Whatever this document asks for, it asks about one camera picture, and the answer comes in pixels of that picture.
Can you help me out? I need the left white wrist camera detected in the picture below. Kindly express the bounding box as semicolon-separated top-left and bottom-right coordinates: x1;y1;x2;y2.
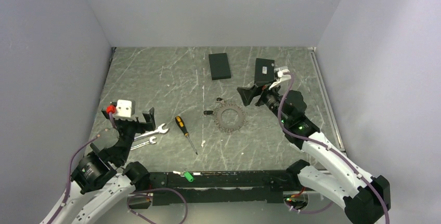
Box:
105;99;135;118

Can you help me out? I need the large silver wrench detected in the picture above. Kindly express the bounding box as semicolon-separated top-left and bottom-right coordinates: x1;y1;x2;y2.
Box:
134;124;169;141

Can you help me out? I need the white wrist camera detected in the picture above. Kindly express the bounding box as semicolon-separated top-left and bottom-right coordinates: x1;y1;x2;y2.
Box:
268;66;291;89
105;99;135;118

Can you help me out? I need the yellow black screwdriver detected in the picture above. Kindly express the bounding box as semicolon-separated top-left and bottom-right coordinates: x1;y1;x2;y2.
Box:
175;115;198;155

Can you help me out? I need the left black box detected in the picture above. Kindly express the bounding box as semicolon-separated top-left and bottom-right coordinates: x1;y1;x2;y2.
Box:
209;52;231;81

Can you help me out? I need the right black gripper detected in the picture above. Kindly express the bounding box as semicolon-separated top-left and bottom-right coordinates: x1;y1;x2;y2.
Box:
237;80;290;125

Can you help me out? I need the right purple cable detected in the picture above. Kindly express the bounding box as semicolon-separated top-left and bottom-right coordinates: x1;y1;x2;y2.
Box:
277;72;392;224

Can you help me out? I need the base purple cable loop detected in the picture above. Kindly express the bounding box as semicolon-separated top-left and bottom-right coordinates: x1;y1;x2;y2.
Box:
126;185;187;224

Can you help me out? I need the right black box with label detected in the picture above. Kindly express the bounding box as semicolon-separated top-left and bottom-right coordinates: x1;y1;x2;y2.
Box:
254;58;275;87

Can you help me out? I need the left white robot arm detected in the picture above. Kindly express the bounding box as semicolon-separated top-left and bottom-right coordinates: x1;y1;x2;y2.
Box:
42;104;157;223

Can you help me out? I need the small silver wrench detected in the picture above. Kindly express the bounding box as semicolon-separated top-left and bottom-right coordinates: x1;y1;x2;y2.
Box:
130;136;157;151

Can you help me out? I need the green key tag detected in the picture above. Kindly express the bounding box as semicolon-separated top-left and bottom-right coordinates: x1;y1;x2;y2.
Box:
183;172;194;182

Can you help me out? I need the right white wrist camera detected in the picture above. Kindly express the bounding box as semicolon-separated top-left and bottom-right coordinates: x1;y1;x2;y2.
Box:
268;66;291;89

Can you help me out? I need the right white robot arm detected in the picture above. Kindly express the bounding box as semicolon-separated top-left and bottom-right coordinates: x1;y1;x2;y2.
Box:
237;85;391;223

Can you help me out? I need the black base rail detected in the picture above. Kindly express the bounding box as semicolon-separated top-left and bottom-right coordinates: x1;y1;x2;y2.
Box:
123;168;310;209

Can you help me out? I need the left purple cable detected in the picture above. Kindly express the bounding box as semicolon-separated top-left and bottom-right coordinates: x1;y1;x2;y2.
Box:
46;112;120;224

